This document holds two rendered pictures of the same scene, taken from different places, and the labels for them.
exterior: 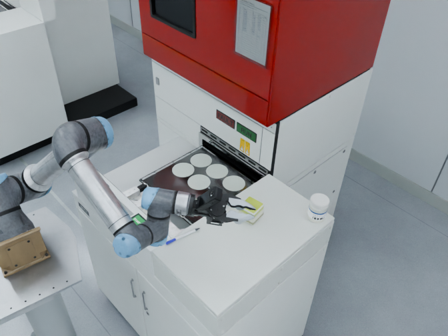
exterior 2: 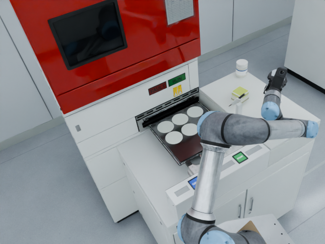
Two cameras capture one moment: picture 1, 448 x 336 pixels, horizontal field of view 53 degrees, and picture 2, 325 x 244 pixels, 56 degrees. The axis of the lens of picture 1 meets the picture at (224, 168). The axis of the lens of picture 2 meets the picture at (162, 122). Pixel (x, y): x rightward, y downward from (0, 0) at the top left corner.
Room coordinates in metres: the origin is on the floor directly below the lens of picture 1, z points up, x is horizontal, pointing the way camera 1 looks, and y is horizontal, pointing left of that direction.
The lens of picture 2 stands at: (1.11, 1.30, 2.15)
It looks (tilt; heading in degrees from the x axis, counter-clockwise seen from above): 43 degrees down; 292
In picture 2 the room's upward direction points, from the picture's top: 10 degrees counter-clockwise
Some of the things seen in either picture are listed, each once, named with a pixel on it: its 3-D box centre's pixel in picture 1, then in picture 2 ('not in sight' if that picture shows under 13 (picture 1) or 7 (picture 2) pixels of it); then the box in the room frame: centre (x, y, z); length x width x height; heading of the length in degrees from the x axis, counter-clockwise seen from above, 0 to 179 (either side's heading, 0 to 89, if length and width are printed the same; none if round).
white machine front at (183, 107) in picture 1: (207, 121); (139, 106); (1.73, 0.08, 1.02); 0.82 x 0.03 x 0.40; 45
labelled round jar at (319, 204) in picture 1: (318, 208); (241, 68); (1.19, -0.36, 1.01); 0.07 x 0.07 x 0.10
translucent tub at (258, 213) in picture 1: (251, 211); (240, 95); (1.18, -0.11, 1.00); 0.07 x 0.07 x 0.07; 54
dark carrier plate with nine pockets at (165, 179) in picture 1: (199, 182); (189, 129); (1.44, 0.11, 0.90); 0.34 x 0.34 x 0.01; 45
